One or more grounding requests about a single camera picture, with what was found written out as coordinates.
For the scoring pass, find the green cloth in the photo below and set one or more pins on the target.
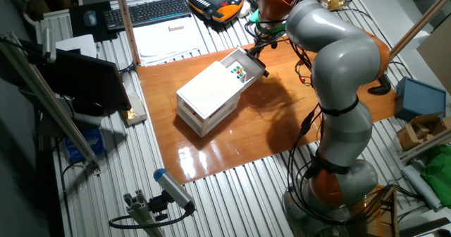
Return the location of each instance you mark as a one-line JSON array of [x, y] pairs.
[[438, 173]]

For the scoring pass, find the blue packet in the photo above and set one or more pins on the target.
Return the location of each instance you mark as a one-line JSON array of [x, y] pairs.
[[84, 145]]

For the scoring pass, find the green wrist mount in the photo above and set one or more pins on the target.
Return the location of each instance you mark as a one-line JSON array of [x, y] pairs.
[[254, 17]]

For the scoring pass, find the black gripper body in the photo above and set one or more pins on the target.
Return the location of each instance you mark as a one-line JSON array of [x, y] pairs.
[[260, 47]]

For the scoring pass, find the colourful puzzle cube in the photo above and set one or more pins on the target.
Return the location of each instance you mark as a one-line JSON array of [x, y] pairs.
[[238, 72]]

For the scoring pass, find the small wooden block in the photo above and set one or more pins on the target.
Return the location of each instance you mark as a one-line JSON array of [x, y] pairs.
[[176, 28]]

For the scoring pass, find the aluminium profile mount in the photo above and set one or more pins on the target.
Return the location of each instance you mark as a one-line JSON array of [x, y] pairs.
[[141, 212]]

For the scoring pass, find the yellow foil bag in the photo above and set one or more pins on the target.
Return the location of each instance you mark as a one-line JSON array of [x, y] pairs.
[[333, 0]]

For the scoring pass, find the brown wooden board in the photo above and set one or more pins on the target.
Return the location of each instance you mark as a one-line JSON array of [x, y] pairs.
[[218, 149]]

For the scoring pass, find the grey computer mouse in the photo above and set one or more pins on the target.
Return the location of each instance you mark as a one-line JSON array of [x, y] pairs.
[[90, 18]]

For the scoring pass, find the white drawer cabinet frame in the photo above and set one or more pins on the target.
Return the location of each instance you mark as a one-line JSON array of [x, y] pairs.
[[208, 96]]

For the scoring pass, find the small gold box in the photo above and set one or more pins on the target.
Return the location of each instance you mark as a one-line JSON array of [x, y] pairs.
[[135, 110]]

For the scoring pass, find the aluminium bar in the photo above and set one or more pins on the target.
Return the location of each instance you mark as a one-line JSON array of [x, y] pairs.
[[426, 145]]

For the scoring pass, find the black mouse pad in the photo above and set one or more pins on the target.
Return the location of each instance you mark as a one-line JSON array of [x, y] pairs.
[[77, 30]]

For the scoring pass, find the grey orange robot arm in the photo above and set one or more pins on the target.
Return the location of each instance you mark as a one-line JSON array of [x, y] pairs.
[[345, 64]]

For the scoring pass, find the brown cardboard sheet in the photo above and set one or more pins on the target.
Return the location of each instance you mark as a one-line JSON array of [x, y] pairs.
[[438, 60]]

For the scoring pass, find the white round object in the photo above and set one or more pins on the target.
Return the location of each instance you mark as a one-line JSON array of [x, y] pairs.
[[244, 9]]

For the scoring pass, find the blue box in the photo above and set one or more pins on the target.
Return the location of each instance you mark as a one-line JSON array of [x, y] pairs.
[[421, 99]]

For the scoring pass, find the black computer keyboard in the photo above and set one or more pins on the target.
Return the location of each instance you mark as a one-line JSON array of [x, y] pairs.
[[148, 13]]

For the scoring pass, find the long aluminium strut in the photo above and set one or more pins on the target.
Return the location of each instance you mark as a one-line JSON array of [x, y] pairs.
[[53, 106]]

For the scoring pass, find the open cardboard box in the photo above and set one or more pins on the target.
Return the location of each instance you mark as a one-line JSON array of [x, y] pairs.
[[419, 131]]

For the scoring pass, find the white roll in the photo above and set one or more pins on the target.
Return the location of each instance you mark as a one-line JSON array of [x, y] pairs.
[[421, 187]]

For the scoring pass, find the wooden crate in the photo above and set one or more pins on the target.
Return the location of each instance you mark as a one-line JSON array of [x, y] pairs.
[[377, 212]]

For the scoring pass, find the white paper stack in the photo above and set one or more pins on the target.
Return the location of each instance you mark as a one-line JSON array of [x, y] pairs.
[[165, 43]]

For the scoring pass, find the silver camera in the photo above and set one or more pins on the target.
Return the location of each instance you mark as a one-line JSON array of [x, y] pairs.
[[48, 44]]

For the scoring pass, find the grey camera with blue end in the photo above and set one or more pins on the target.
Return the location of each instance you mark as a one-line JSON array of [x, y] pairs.
[[172, 187]]

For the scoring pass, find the white flat box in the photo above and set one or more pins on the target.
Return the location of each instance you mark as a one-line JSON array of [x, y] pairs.
[[75, 44]]

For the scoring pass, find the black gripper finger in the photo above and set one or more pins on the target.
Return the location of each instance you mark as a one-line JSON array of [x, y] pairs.
[[259, 58], [251, 53]]

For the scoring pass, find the black monitor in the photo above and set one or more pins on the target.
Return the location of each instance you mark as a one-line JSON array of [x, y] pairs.
[[84, 82]]

